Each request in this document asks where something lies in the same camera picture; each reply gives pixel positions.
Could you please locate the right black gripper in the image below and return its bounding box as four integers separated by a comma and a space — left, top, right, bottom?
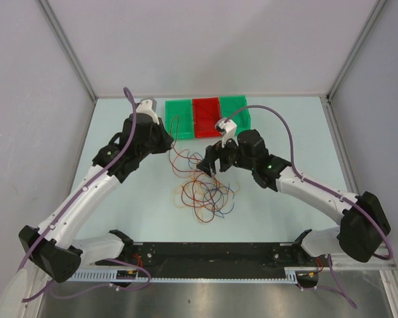
196, 131, 255, 178

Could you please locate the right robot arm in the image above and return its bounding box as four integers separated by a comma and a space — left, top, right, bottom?
197, 130, 391, 266

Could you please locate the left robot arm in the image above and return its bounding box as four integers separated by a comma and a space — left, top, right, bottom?
19, 111, 173, 283

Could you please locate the left green bin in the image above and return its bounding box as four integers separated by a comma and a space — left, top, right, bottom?
165, 99, 195, 140

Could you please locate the green bin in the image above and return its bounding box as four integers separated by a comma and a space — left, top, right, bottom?
218, 95, 252, 133
165, 99, 195, 140

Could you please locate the red bin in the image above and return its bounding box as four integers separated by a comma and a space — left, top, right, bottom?
192, 97, 221, 138

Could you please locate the right green bin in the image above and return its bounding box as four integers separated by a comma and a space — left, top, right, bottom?
218, 95, 252, 133

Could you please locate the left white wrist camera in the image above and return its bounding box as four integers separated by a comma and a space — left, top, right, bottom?
136, 98, 159, 124

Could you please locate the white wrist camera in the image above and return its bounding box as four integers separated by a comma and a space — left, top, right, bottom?
136, 98, 159, 124
215, 117, 237, 148

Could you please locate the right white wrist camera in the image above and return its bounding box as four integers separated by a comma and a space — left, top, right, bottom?
215, 117, 237, 148

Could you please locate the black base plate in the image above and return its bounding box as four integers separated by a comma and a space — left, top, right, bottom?
116, 242, 328, 280

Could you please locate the grey slotted cable duct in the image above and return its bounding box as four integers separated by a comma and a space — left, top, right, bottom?
69, 267, 301, 284

